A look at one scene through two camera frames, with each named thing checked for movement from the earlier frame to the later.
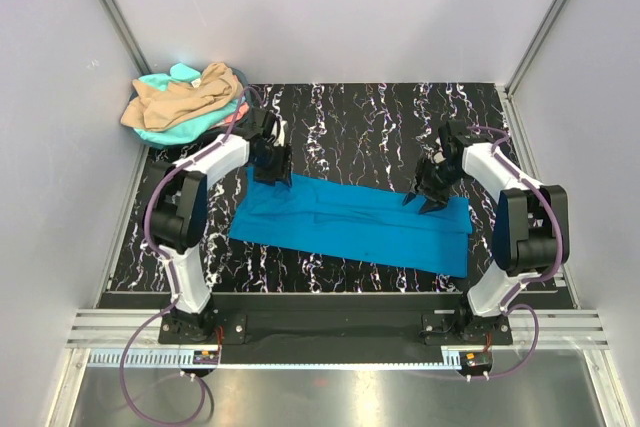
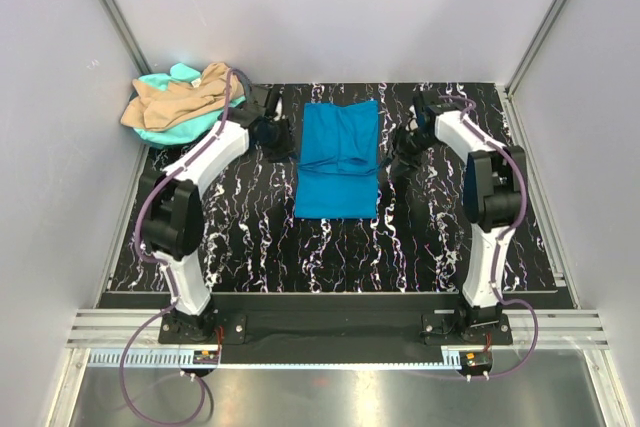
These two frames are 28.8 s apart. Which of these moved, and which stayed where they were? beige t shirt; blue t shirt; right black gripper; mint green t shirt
Moved: right black gripper; blue t shirt
Stayed: mint green t shirt; beige t shirt
